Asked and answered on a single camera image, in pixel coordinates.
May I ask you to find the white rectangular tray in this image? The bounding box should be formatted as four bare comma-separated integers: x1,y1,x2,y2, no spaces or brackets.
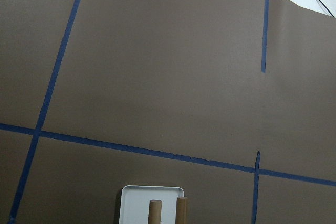
119,185,184,223

